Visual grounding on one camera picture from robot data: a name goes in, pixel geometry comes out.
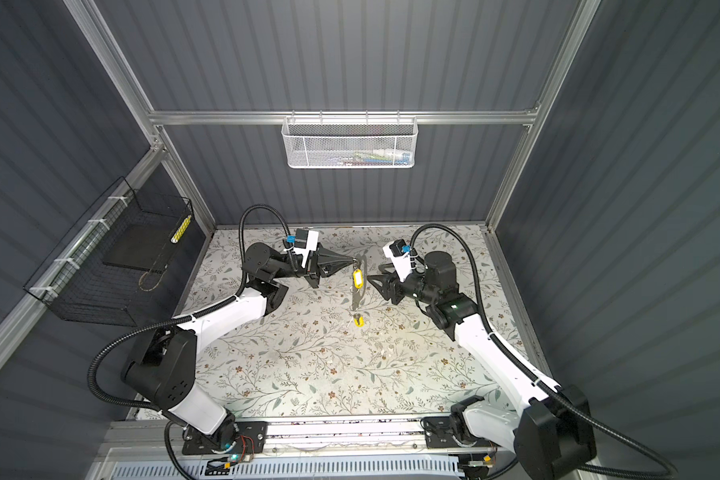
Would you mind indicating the black foam pad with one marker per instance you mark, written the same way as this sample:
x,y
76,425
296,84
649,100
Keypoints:
x,y
143,248

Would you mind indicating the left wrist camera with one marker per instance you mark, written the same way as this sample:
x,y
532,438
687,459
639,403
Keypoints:
x,y
301,245

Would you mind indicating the yellow marker pen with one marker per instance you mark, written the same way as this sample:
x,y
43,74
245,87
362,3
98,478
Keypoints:
x,y
181,229

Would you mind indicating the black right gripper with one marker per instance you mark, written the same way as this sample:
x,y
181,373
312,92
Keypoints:
x,y
392,285

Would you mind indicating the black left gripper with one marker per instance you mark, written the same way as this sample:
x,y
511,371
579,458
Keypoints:
x,y
319,261

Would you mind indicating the black wire basket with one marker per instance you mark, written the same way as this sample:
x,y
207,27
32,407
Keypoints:
x,y
117,270

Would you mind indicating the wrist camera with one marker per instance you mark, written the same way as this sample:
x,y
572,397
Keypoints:
x,y
400,254
301,245

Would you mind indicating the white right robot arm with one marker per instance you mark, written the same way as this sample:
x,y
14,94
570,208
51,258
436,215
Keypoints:
x,y
547,439

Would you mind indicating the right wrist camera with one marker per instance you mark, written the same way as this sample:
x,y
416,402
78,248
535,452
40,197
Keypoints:
x,y
400,254

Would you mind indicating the white vent grille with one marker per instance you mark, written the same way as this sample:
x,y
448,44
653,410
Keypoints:
x,y
348,467

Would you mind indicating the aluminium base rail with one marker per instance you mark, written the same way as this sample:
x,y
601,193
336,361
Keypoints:
x,y
280,437

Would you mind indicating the white wire mesh basket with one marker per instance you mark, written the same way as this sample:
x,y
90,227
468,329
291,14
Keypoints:
x,y
346,142

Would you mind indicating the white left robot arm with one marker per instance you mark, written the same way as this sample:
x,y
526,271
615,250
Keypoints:
x,y
161,365

